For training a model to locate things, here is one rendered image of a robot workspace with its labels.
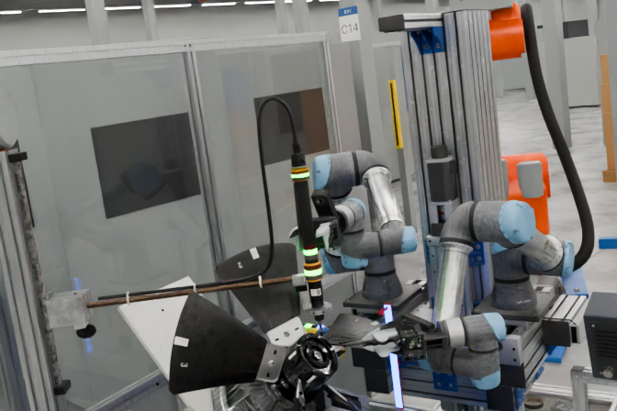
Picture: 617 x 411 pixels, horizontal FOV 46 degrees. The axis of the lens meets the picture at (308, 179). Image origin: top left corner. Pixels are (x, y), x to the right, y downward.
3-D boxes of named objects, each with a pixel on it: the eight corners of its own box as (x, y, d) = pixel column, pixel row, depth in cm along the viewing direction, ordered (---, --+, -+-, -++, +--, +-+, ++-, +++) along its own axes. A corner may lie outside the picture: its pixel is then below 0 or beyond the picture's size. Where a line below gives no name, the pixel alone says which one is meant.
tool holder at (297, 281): (297, 317, 181) (291, 280, 180) (297, 308, 188) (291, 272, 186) (332, 313, 181) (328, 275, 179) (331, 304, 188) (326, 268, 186)
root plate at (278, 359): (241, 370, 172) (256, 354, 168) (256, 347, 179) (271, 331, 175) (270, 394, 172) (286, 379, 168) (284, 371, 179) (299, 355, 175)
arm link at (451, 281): (435, 194, 210) (410, 367, 196) (471, 194, 203) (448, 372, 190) (452, 207, 219) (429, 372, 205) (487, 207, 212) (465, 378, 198)
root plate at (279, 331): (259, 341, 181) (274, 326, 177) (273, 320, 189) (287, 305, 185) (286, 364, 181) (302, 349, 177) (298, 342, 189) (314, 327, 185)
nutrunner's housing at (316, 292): (312, 323, 183) (287, 143, 176) (311, 317, 187) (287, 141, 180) (327, 321, 183) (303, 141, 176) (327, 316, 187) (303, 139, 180)
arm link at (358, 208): (369, 224, 211) (366, 194, 210) (356, 233, 201) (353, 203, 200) (344, 225, 214) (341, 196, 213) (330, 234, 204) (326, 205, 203)
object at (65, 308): (45, 331, 181) (39, 299, 179) (54, 322, 188) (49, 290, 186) (86, 326, 181) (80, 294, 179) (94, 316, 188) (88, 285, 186)
